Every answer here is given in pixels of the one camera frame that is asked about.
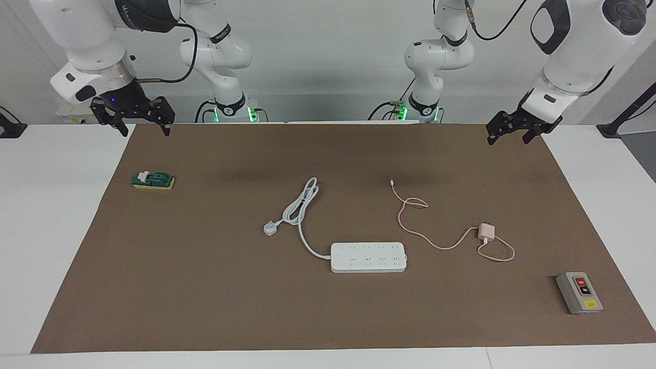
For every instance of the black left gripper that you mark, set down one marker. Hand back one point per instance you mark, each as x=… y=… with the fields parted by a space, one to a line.
x=533 y=115

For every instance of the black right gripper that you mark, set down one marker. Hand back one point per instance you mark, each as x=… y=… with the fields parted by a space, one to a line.
x=128 y=102

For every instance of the pink charger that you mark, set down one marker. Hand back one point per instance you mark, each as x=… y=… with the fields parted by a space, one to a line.
x=486 y=231

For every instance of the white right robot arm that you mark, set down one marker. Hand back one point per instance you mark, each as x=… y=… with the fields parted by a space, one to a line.
x=87 y=31

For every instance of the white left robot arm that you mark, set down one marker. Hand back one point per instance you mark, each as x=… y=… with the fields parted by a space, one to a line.
x=579 y=46

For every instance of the white box with labels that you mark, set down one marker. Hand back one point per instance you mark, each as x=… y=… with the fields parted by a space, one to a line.
x=69 y=117

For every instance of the black clamp stand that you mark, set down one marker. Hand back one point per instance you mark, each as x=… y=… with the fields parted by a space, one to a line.
x=615 y=125
x=10 y=128

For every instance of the brown table mat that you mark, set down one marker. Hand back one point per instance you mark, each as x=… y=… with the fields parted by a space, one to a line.
x=205 y=287

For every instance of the green knife switch yellow base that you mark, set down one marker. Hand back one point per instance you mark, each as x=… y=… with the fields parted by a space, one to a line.
x=156 y=180

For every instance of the grey on off switch box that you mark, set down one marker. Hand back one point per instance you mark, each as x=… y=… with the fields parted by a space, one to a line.
x=580 y=292

